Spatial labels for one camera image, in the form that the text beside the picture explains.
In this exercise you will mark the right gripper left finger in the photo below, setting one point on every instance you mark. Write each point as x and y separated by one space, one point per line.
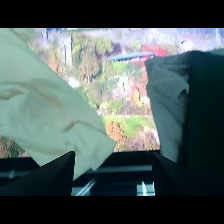
50 178

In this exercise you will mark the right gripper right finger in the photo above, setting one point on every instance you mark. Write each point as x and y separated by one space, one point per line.
173 183

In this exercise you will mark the cream shirt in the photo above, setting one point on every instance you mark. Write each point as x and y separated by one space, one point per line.
43 110

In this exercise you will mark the dark green garment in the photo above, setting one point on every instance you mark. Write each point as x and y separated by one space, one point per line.
206 110

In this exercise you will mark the grey garment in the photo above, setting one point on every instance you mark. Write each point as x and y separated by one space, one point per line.
166 100

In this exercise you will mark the silver frame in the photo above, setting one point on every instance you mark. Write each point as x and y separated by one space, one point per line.
146 189

